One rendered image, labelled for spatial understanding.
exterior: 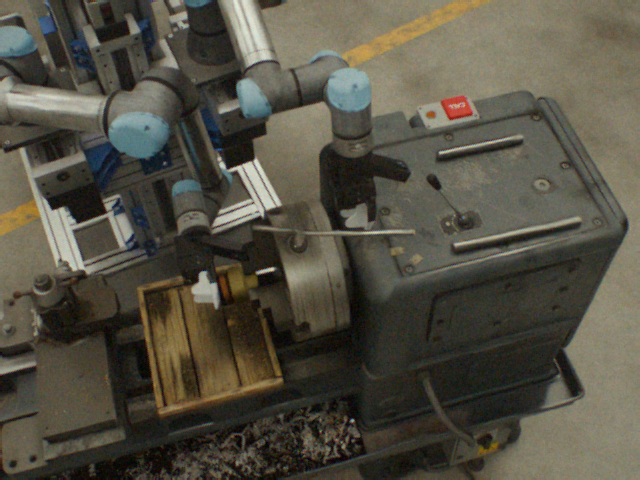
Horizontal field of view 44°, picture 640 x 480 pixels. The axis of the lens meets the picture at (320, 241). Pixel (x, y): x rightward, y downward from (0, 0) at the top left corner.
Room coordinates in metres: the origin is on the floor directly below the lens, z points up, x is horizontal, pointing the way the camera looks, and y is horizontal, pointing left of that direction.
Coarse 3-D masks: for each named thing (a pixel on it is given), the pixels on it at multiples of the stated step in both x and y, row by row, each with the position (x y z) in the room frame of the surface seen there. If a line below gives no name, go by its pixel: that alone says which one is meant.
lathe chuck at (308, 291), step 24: (264, 216) 1.11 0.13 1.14; (288, 216) 1.04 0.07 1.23; (288, 240) 0.97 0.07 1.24; (312, 240) 0.97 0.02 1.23; (288, 264) 0.92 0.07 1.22; (312, 264) 0.92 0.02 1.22; (288, 288) 0.88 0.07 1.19; (312, 288) 0.88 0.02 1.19; (312, 312) 0.85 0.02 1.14; (312, 336) 0.85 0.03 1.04
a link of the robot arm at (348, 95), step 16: (336, 80) 1.03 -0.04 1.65; (352, 80) 1.02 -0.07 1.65; (368, 80) 1.03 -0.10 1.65; (336, 96) 1.00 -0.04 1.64; (352, 96) 0.99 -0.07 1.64; (368, 96) 1.01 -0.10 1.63; (336, 112) 1.00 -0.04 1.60; (352, 112) 0.98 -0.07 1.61; (368, 112) 1.00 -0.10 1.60; (336, 128) 0.99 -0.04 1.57; (352, 128) 0.98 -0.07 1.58; (368, 128) 0.99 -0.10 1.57
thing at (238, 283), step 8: (232, 272) 0.97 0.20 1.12; (240, 272) 0.97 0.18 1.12; (216, 280) 0.96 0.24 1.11; (224, 280) 0.95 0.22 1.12; (232, 280) 0.95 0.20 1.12; (240, 280) 0.95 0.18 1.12; (248, 280) 0.96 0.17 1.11; (256, 280) 0.96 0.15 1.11; (224, 288) 0.94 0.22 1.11; (232, 288) 0.93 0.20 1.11; (240, 288) 0.94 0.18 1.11; (248, 288) 0.94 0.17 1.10; (224, 296) 0.92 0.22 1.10; (232, 296) 0.93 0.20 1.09; (240, 296) 0.92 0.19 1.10; (248, 296) 0.92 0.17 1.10; (224, 304) 0.92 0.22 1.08
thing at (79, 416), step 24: (72, 288) 1.04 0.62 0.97; (48, 360) 0.85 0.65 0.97; (72, 360) 0.84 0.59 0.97; (96, 360) 0.84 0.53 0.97; (48, 384) 0.78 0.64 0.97; (96, 384) 0.78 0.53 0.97; (48, 408) 0.73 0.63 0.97; (72, 408) 0.72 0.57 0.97; (96, 408) 0.72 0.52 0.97; (48, 432) 0.67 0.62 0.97; (72, 432) 0.67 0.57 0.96
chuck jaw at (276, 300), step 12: (264, 288) 0.94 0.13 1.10; (276, 288) 0.94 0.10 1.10; (252, 300) 0.91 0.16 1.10; (264, 300) 0.91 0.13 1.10; (276, 300) 0.90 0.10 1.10; (264, 312) 0.88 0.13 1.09; (276, 312) 0.87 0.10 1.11; (288, 312) 0.87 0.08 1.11; (276, 324) 0.84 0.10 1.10; (288, 324) 0.85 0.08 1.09; (300, 324) 0.84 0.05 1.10
